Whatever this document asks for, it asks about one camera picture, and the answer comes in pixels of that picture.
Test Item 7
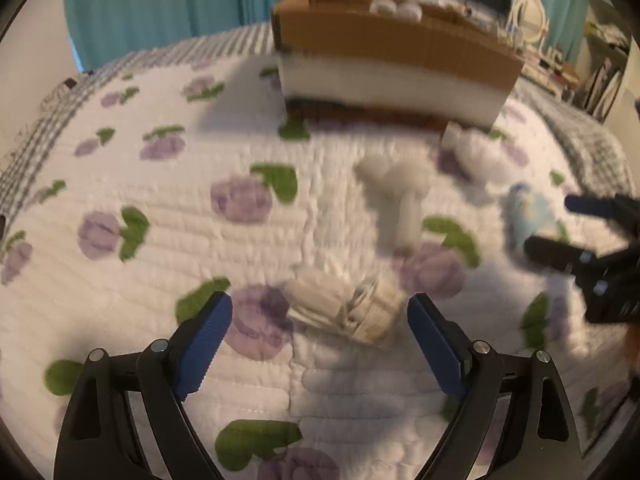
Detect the white round vanity mirror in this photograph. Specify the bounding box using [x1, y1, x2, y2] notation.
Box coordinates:
[509, 0, 551, 54]

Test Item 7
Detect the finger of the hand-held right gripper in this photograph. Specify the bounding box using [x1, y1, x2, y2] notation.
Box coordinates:
[564, 193, 640, 242]
[522, 235, 598, 281]

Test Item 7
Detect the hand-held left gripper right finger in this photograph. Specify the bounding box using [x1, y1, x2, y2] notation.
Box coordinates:
[407, 294, 586, 480]

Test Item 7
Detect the white sock near box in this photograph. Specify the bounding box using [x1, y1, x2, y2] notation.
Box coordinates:
[440, 121, 511, 192]

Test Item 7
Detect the cardboard box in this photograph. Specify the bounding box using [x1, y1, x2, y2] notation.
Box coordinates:
[271, 0, 524, 132]

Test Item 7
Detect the white sock bundle centre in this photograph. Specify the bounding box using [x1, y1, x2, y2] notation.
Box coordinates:
[356, 152, 433, 252]

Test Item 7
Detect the cream sock pair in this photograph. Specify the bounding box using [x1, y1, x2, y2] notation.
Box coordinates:
[285, 266, 407, 347]

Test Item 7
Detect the floral quilted blanket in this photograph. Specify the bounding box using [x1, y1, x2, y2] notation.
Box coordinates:
[0, 51, 640, 480]

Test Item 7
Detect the white dressing table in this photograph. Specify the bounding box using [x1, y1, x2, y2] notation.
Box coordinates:
[520, 44, 582, 98]

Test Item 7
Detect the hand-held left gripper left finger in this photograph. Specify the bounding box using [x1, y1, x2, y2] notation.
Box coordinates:
[54, 291, 233, 480]

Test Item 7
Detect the light blue sock bundle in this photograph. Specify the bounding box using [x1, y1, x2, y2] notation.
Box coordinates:
[502, 183, 560, 261]

